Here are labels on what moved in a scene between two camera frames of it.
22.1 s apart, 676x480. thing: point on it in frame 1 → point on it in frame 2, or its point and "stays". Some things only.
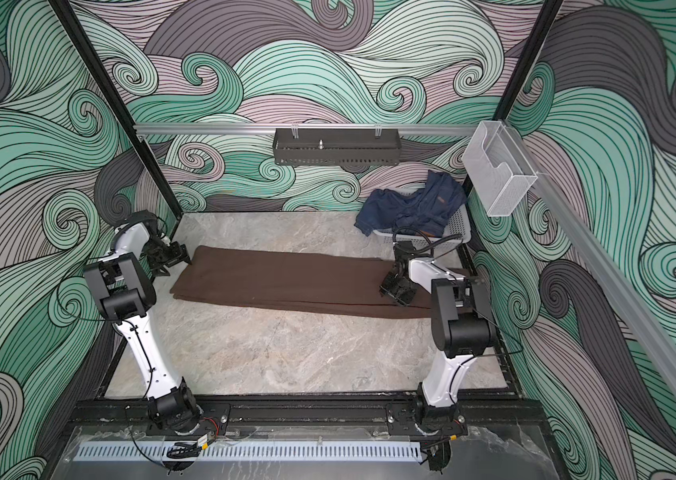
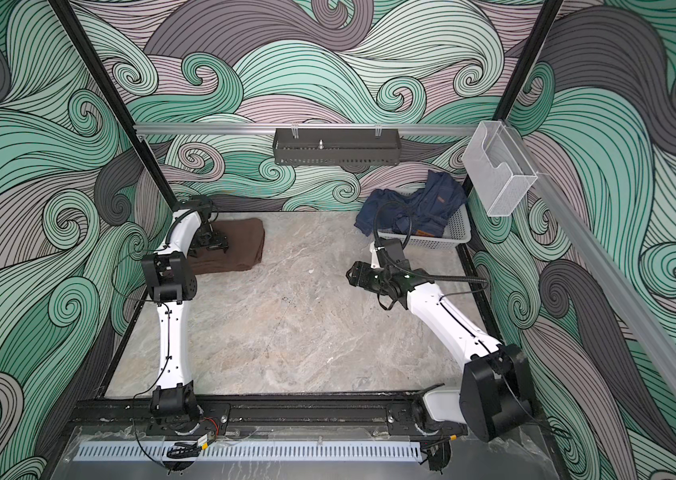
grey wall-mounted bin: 497,168 stays
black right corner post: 530,49 stays
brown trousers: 257,281 → 245,237
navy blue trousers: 425,209 stays
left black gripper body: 157,254 → 208,240
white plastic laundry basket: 459,227 stays
